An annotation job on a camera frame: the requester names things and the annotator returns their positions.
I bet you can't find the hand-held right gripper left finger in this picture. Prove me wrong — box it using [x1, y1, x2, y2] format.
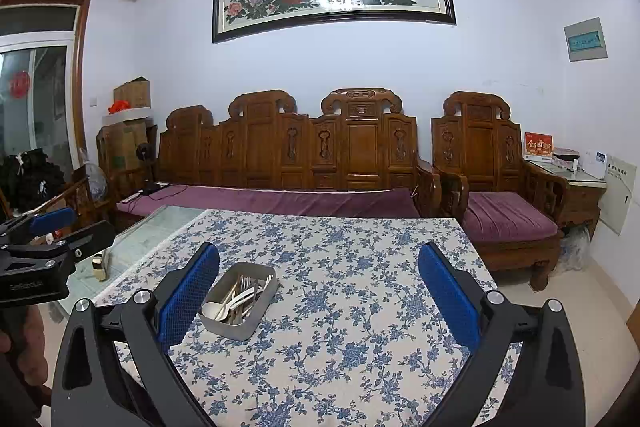
[50, 242, 221, 427]

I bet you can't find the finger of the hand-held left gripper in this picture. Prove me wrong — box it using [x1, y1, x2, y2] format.
[15, 220, 116, 266]
[10, 206, 77, 244]

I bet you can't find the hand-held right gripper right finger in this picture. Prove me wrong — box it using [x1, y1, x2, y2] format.
[417, 242, 586, 427]

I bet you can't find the large white plastic spoon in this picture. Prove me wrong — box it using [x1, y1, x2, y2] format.
[201, 294, 243, 322]

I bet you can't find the light wooden chopstick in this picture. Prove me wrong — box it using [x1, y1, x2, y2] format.
[215, 279, 240, 308]

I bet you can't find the white plastic fork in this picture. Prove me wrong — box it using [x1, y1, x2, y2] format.
[227, 287, 261, 308]

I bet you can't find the rectangular metal tray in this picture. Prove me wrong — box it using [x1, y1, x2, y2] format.
[198, 262, 278, 342]

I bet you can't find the small wooden chair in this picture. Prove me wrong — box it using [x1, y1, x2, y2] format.
[50, 167, 118, 238]

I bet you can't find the pile of black bags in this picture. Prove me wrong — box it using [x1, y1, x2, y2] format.
[0, 148, 66, 214]

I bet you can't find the large cardboard box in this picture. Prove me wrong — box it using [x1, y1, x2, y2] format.
[96, 119, 151, 188]

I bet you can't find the purple armchair cushion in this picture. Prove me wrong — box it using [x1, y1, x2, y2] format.
[462, 191, 558, 244]

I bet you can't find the black standing fan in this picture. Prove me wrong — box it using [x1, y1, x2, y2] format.
[136, 143, 158, 196]

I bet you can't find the purple sofa cushion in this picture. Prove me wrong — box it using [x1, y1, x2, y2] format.
[116, 184, 421, 219]

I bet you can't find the blue floral tablecloth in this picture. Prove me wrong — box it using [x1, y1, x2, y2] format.
[92, 209, 523, 427]

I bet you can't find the clear plastic bag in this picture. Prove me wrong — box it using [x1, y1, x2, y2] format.
[557, 224, 594, 271]

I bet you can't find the red paper door decoration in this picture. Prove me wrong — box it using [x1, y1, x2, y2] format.
[9, 73, 32, 98]

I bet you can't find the small cardboard box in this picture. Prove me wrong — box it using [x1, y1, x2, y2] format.
[113, 78, 152, 108]

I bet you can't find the carved wooden armchair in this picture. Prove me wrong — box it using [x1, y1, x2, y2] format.
[431, 91, 571, 292]

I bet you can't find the wooden side table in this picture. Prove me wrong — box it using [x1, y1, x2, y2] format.
[525, 154, 608, 240]

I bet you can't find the red gift box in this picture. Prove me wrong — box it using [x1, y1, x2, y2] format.
[523, 133, 554, 162]

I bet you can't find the carved wooden sofa bench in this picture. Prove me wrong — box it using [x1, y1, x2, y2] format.
[156, 88, 443, 218]

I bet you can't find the white device box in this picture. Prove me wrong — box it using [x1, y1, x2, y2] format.
[582, 150, 610, 180]

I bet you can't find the wooden door frame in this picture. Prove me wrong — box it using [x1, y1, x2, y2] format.
[0, 0, 93, 168]

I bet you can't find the white wall panel cover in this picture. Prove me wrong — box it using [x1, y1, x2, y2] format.
[597, 159, 639, 236]

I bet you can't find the grey wall electrical box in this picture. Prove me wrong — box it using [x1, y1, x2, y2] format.
[564, 18, 608, 62]

